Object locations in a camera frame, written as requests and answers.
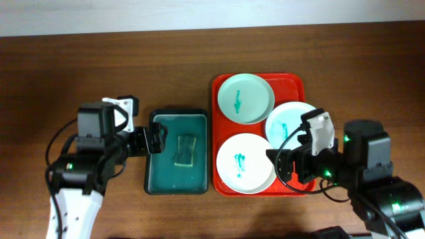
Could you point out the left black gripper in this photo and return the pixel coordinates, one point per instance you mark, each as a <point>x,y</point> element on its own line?
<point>158,140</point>

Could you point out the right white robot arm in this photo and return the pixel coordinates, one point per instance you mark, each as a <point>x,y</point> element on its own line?
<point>389,206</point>

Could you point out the pale green plate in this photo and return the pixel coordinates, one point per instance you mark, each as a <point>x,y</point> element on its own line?
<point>246,98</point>

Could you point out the green yellow sponge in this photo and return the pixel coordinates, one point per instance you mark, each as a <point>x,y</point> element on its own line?
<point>185,151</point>

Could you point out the dark green water basin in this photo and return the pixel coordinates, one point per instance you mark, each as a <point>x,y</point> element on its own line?
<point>162,177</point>

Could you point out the light blue plate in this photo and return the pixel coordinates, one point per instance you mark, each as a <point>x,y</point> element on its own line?
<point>284,120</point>

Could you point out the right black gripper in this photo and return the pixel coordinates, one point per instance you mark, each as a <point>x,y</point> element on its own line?
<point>304,156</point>

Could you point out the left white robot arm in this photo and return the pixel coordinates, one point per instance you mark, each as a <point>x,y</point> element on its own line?
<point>78,179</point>

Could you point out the white plate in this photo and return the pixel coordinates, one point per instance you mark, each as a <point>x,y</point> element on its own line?
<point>243,165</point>

